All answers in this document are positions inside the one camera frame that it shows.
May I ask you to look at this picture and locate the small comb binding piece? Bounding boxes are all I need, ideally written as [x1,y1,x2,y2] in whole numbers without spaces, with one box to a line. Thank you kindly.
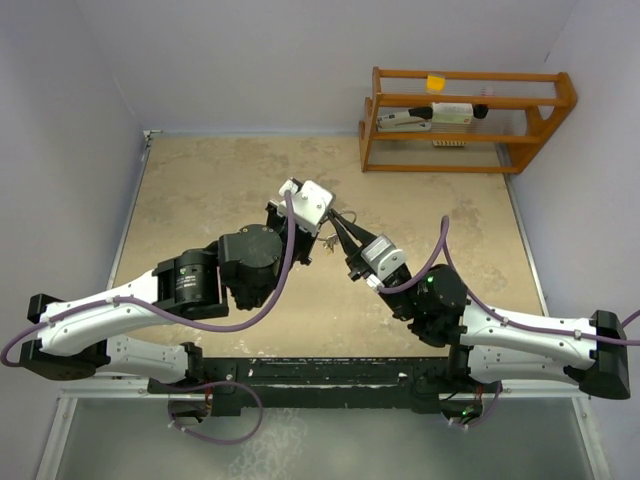
[432,140,467,148]

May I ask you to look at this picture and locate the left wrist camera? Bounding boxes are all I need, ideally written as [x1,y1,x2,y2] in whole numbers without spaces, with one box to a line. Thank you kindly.
[278,178,336,236]

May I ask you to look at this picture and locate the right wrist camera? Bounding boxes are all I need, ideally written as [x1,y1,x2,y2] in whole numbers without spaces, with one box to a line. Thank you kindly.
[361,234,407,291]

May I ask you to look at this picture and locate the black mounting base rail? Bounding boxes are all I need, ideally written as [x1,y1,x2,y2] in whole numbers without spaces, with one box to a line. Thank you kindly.
[147,355,505,417]

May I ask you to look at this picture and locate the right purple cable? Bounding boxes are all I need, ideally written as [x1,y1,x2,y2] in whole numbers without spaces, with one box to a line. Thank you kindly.
[378,214,640,347]

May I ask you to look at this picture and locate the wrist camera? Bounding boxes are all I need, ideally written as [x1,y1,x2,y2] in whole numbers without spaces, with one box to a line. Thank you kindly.
[278,178,336,236]
[361,234,407,291]

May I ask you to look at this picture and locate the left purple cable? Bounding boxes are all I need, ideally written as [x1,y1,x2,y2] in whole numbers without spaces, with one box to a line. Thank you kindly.
[0,190,296,369]

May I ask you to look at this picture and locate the bunch of metal keys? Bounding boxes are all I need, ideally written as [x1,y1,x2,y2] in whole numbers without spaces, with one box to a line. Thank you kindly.
[319,233,340,255]

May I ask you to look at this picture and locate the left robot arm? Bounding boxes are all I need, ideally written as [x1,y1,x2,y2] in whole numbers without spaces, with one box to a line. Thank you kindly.
[14,194,330,392]

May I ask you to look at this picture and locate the yellow sticky note block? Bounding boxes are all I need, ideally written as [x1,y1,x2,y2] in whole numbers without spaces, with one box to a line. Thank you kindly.
[425,74,446,94]

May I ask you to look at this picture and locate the wooden shelf rack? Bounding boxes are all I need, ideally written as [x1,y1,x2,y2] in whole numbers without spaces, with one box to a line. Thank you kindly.
[358,67,578,174]

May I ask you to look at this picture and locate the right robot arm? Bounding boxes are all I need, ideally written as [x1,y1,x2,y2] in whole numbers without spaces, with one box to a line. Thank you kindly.
[328,211,633,400]

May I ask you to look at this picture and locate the small black object on shelf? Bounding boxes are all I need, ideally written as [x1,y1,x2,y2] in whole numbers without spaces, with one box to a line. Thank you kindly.
[473,104,489,119]

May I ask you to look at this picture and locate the white green box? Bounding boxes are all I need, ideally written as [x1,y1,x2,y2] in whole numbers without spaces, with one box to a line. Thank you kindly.
[431,102,474,124]

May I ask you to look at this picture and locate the purple cable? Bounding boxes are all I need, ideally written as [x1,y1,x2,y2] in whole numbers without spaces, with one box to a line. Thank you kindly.
[0,190,296,369]
[378,214,640,347]

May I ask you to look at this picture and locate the white stapler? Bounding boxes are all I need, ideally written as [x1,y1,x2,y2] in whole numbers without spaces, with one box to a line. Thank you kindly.
[376,107,433,133]

